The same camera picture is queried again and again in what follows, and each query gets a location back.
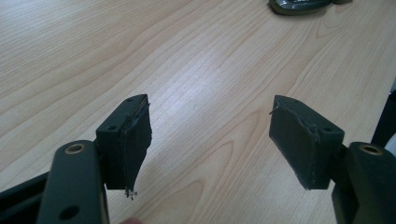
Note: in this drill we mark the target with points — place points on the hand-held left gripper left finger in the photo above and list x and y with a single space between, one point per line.
124 146

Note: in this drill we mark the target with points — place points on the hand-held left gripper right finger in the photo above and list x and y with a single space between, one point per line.
299 146

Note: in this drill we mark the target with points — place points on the black upright object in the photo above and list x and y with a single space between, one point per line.
386 121

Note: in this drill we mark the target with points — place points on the dark glossy object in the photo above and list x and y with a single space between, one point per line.
297 6

